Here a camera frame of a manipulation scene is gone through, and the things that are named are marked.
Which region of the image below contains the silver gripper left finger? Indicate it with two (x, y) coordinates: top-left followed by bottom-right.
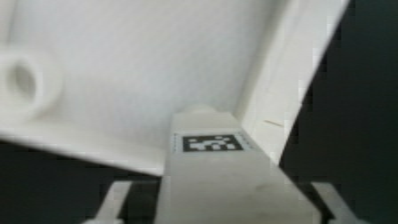
(82, 179), (162, 224)

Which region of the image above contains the white U-shaped obstacle frame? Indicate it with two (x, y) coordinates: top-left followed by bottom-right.
(236, 0), (350, 163)

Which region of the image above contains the white desk top tray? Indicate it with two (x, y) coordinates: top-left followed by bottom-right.
(0, 0), (299, 177)

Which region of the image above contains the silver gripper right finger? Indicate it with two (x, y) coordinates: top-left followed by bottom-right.
(297, 182), (371, 224)

